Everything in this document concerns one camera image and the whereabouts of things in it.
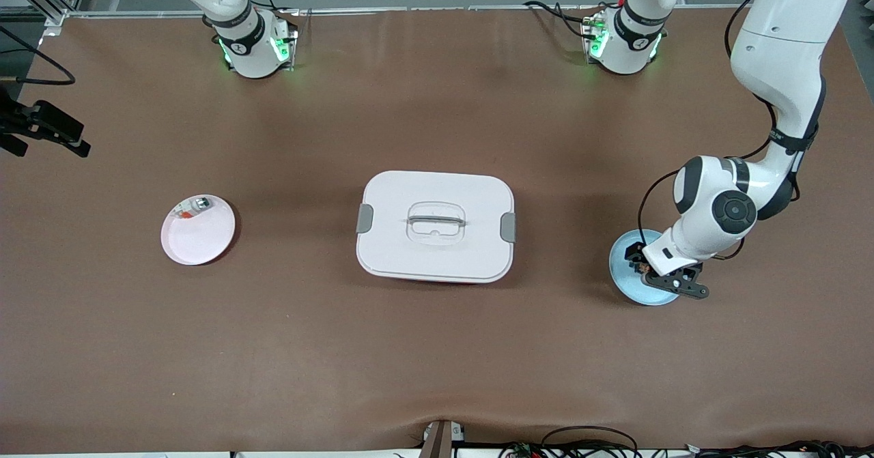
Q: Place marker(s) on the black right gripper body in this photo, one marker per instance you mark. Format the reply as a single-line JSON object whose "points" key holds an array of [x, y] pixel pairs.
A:
{"points": [[20, 123]]}

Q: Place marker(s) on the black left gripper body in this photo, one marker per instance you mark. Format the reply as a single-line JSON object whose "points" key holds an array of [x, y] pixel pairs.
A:
{"points": [[640, 258]]}

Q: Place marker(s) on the orange black switch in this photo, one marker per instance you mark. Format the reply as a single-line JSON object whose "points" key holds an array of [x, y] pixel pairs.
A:
{"points": [[642, 265]]}

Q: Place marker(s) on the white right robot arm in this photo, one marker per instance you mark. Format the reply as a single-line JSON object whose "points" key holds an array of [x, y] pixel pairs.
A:
{"points": [[252, 55]]}

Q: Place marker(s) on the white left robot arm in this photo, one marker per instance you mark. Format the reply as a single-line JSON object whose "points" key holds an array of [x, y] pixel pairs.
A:
{"points": [[778, 35]]}

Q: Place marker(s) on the light blue round plate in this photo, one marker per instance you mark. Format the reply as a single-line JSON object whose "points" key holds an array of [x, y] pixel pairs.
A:
{"points": [[628, 282]]}

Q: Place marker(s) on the clear part with red dot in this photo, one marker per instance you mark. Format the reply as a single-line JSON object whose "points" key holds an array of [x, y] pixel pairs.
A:
{"points": [[182, 212]]}

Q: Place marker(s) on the pink round plate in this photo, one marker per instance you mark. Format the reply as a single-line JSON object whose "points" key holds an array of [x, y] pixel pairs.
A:
{"points": [[198, 246]]}

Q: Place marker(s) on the white lidded storage box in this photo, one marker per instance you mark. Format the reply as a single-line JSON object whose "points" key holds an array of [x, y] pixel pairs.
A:
{"points": [[437, 253]]}

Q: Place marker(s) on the small silver button switch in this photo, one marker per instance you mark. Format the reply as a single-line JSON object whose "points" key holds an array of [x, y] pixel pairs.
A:
{"points": [[200, 203]]}

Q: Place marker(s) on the brown table edge bracket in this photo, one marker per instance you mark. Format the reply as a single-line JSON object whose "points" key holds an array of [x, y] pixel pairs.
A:
{"points": [[437, 441]]}

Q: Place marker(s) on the silver table edge rail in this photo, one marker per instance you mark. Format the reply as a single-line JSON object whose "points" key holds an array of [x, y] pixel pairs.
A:
{"points": [[444, 9]]}

